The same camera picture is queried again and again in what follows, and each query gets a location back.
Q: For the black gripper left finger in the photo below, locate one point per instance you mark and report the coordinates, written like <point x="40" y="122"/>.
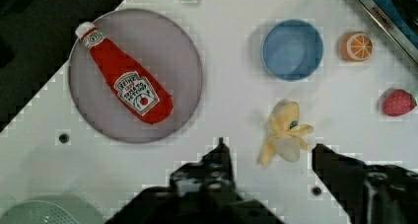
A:
<point x="208" y="184"/>

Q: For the red plush ketchup bottle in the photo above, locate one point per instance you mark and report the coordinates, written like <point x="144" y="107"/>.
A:
<point x="135" y="87"/>

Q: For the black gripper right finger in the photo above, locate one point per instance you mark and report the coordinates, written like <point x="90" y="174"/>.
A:
<point x="369" y="194"/>

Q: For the red strawberry toy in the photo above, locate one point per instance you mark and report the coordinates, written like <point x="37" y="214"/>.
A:
<point x="398" y="103"/>

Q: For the black steel toaster oven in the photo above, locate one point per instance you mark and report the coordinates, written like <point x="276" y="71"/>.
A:
<point x="398" y="19"/>

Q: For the orange half toy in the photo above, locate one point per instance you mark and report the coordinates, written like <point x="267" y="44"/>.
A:
<point x="356" y="47"/>

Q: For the yellow plush banana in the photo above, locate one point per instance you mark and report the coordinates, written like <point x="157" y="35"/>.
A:
<point x="285" y="135"/>

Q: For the green perforated colander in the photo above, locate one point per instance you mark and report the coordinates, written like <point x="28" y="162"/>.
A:
<point x="52" y="209"/>

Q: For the grey round plate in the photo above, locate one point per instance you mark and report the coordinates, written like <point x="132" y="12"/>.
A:
<point x="164" y="49"/>

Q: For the blue bowl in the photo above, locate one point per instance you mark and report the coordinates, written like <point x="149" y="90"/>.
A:
<point x="292" y="50"/>

